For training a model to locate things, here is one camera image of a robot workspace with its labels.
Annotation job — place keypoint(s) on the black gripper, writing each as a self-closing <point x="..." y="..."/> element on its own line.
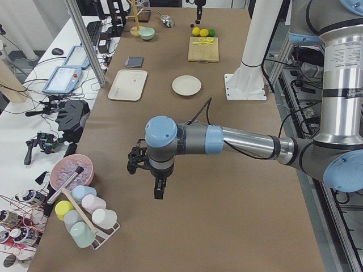
<point x="160" y="172"/>
<point x="198" y="8"/>

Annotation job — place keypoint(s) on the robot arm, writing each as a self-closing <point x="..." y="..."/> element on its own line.
<point x="333" y="156"/>
<point x="199" y="4"/>

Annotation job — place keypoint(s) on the black framed wooden tray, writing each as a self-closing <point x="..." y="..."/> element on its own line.
<point x="144" y="16"/>

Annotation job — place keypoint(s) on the cream rectangular tray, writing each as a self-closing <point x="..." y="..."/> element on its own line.
<point x="128" y="85"/>

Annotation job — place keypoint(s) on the whole yellow lemon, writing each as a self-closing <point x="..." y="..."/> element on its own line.
<point x="195" y="31"/>
<point x="204" y="32"/>

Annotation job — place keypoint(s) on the green lime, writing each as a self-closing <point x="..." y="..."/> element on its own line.
<point x="212" y="33"/>

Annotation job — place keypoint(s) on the steel ice scoop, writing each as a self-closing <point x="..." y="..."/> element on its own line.
<point x="166" y="20"/>

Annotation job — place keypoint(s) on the bamboo cutting board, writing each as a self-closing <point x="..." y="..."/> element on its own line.
<point x="203" y="53"/>

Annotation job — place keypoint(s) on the mint green bowl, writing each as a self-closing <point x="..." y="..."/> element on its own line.
<point x="147" y="33"/>

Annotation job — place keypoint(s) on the wooden cup stand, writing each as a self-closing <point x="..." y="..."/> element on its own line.
<point x="136" y="10"/>

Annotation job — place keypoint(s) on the round white plate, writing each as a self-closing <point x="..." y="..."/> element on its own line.
<point x="186" y="85"/>

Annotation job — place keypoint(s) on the white cup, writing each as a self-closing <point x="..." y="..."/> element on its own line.
<point x="104" y="218"/>

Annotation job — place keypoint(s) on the pink cup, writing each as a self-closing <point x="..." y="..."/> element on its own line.
<point x="91" y="203"/>

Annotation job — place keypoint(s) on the grey folded cloth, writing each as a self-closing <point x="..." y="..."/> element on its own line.
<point x="134" y="62"/>

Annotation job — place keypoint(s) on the white cup rack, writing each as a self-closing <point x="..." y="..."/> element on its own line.
<point x="102" y="235"/>

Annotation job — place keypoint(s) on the steel muddler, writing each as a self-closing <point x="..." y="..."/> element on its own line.
<point x="57" y="193"/>

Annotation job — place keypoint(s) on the light blue cup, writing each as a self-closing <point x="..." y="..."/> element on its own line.
<point x="80" y="191"/>

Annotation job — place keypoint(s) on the mint green cup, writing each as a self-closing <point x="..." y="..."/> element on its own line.
<point x="82" y="234"/>

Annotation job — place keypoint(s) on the grey cup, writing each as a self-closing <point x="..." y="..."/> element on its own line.
<point x="71" y="218"/>

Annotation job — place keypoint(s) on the pink bowl with ice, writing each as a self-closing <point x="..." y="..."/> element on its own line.
<point x="67" y="166"/>

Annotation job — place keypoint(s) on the yellow cup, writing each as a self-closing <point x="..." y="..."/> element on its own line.
<point x="62" y="207"/>

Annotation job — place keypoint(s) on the black keyboard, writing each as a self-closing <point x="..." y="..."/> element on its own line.
<point x="93" y="30"/>

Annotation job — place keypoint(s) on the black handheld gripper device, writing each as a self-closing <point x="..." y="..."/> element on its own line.
<point x="47" y="143"/>

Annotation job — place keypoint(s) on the blue teach pendant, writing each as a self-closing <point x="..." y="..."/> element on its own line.
<point x="63" y="80"/>
<point x="77" y="57"/>

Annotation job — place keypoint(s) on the black computer mouse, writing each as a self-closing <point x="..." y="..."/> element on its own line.
<point x="57" y="52"/>

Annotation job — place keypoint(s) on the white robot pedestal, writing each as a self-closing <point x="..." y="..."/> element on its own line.
<point x="247" y="82"/>

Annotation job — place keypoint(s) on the aluminium frame post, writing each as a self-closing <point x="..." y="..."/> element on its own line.
<point x="81" y="30"/>

